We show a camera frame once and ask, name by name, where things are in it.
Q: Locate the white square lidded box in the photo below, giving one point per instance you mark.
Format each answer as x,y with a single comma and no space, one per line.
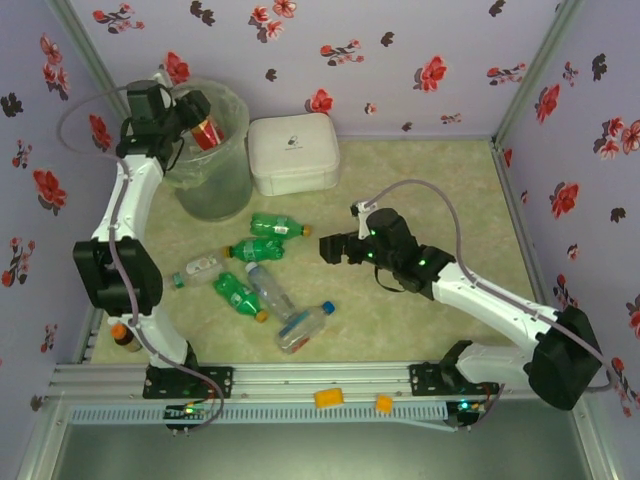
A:
292,150

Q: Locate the translucent plastic bin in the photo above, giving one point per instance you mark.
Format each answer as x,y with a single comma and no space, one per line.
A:
215,190

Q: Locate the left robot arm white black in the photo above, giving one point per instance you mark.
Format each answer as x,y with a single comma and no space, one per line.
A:
127,200

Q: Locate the brown bottle with orange cap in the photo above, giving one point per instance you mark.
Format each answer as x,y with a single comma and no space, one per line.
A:
125,340

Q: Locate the circuit board with green light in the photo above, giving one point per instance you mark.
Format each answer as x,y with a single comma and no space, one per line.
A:
187,412
465,410

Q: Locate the black mounting plate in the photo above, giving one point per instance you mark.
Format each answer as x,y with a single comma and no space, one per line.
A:
425,380
220,382

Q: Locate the clear bottle with white label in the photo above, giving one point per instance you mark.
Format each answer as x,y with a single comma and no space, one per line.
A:
200,267

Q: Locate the clear bottle with blue cap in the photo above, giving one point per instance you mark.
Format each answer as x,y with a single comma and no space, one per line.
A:
300,330

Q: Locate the clear bottle with white cap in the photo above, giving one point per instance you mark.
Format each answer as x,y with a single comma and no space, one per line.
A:
272,295

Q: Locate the red soda can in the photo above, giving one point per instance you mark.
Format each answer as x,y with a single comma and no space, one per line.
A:
207,134

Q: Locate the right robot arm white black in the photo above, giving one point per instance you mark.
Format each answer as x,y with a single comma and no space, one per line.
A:
490,305

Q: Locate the green bottle with orange cap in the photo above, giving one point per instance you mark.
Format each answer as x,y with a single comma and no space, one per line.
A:
235,295
255,250
275,225

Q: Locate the large yellow foam block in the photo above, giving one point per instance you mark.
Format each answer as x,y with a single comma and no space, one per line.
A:
328,398

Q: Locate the small yellow foam block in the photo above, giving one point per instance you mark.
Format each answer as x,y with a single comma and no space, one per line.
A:
384,403

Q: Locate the aluminium mounting rail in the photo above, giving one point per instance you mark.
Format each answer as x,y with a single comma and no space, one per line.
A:
300,377

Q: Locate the aluminium frame post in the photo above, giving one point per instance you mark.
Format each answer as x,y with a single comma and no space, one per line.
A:
546,50
87,50

